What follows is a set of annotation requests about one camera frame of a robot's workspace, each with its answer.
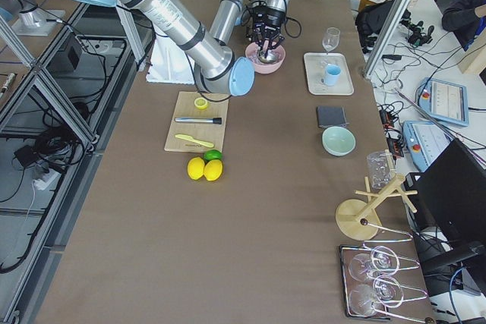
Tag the stainless steel ice scoop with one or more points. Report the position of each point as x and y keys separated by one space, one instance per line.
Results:
x=266 y=55

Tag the cream rabbit serving tray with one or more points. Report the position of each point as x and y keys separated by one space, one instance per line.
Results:
x=314 y=68

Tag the folded grey cloth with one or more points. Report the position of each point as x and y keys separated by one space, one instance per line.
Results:
x=329 y=116

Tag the black computer monitor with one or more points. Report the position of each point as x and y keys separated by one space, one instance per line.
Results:
x=452 y=192

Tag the lower yellow lemon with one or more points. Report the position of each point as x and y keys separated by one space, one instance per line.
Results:
x=213 y=170

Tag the green lime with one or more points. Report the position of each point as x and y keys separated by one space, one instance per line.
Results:
x=212 y=154

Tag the yellow lemon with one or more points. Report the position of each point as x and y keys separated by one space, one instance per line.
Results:
x=195 y=168
x=213 y=170

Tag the blue teach pendant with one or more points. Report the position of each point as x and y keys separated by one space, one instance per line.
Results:
x=445 y=101
x=425 y=142

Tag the wooden cutting board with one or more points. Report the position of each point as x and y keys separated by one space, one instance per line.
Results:
x=211 y=133

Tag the black glass rack tray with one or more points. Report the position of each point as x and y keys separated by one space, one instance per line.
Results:
x=345 y=255

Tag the seated person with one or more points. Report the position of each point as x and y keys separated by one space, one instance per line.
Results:
x=466 y=19

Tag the upper yellow lemon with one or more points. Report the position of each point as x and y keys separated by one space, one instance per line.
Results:
x=195 y=168

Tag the aluminium frame post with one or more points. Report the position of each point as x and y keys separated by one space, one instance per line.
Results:
x=385 y=35

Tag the light blue plastic cup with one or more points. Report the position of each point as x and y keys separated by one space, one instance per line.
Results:
x=331 y=74

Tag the pile of clear ice cubes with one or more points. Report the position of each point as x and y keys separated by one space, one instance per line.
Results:
x=255 y=59

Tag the pink bowl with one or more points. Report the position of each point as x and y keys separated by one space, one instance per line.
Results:
x=251 y=49

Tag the yellow plastic knife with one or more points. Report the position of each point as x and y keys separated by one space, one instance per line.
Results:
x=191 y=139

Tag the hanging wine glass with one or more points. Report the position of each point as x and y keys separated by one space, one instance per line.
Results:
x=369 y=263
x=379 y=298

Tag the wooden cup tree stand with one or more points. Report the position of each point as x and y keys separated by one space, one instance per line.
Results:
x=359 y=220

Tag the half lemon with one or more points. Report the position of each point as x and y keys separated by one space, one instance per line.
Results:
x=201 y=103

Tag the clear wine glass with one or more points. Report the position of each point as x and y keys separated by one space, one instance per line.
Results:
x=329 y=42

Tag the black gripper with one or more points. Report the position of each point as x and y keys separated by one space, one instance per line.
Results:
x=272 y=19

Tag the green bowl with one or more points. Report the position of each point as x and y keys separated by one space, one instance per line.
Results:
x=338 y=141

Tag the clear glass on stand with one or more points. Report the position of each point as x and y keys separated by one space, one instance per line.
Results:
x=381 y=169

